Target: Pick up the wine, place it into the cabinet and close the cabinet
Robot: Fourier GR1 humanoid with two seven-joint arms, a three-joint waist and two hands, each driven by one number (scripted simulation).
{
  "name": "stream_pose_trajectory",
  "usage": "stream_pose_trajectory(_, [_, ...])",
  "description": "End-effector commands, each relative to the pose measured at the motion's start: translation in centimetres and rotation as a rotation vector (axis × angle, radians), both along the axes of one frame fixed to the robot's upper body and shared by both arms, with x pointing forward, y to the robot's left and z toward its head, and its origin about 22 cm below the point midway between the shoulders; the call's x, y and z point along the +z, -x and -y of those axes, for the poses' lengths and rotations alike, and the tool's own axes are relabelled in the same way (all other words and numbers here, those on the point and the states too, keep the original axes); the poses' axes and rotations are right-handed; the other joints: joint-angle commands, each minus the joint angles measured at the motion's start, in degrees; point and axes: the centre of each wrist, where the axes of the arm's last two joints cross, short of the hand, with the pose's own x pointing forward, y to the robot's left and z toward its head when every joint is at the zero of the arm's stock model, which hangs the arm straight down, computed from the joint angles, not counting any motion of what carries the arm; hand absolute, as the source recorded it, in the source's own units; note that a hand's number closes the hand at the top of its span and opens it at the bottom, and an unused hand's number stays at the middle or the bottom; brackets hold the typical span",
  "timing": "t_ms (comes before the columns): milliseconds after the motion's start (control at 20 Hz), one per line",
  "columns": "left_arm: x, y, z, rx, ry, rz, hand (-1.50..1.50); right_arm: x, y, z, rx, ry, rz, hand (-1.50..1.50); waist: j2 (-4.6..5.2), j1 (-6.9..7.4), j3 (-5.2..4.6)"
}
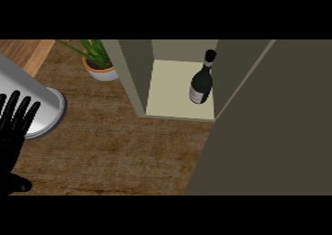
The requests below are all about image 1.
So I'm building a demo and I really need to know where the pale wooden board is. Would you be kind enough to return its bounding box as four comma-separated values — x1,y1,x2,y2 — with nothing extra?
0,39,58,78

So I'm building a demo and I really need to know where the dark wine bottle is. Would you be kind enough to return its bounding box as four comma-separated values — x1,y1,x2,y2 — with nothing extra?
189,49,219,106

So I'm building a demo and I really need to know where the green potted plant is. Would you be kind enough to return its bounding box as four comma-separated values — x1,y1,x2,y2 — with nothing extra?
57,39,122,82

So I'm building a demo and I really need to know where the white steel cylinder appliance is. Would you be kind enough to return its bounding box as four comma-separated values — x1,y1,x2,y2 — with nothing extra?
0,47,70,140

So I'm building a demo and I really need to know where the dark grey cabinet door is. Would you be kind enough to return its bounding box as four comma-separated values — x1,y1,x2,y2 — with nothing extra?
186,39,332,196

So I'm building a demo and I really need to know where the olive grey cabinet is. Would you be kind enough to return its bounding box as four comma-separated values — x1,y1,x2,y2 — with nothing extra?
101,39,275,123

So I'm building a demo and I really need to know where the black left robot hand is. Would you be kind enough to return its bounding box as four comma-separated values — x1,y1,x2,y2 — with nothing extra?
0,90,42,196

